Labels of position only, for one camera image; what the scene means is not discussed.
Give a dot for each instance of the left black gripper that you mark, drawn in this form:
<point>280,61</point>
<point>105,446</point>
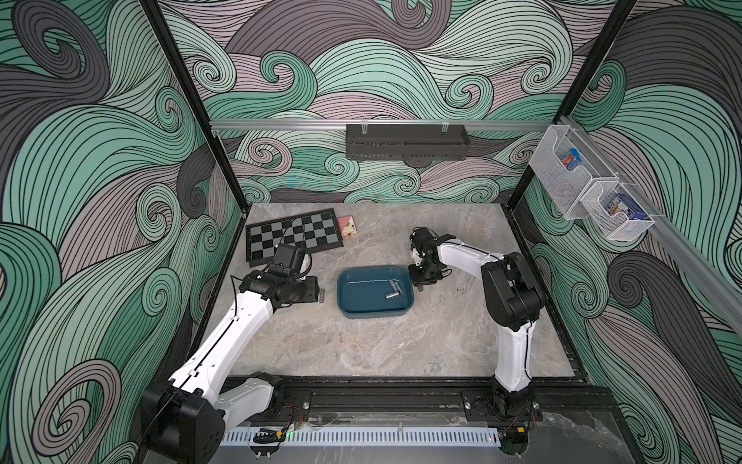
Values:
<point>312,289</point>

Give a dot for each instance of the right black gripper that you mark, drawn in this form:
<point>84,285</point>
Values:
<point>418,278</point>

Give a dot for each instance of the teal plastic storage box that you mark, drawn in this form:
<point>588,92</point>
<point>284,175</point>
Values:
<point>369,300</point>

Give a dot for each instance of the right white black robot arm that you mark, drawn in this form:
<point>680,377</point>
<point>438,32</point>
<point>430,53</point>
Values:
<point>512,296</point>

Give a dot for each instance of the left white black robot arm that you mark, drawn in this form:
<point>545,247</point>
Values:
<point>186,417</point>

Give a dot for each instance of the black grey chessboard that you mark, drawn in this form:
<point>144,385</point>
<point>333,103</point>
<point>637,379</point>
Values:
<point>314,231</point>

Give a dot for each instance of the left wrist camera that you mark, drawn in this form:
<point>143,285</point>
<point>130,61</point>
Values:
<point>290,261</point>

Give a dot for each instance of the black base frame rail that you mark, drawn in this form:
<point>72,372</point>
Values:
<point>480,395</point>

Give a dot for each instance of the black wall-mounted tray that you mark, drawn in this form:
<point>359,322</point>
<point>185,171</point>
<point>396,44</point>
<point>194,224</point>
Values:
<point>414,144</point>

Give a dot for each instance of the white slotted cable duct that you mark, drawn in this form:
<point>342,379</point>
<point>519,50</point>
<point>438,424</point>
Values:
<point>388,436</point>

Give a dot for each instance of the clear wall bin far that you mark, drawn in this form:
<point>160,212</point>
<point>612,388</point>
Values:
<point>563,170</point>

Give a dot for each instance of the clear wall bin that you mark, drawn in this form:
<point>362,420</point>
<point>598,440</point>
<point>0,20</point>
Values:
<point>616,212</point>
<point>563,170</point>

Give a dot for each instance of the aluminium rail back wall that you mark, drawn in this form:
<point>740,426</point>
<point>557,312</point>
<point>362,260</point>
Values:
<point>340,125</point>

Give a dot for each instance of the aluminium rail wall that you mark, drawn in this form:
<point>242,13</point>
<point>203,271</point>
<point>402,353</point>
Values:
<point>340,125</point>
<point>717,290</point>

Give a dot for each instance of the clear wall bin near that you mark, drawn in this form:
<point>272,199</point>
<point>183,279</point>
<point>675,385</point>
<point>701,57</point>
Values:
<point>616,212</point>

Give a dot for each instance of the aluminium rail right wall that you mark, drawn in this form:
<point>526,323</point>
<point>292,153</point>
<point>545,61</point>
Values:
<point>717,290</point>

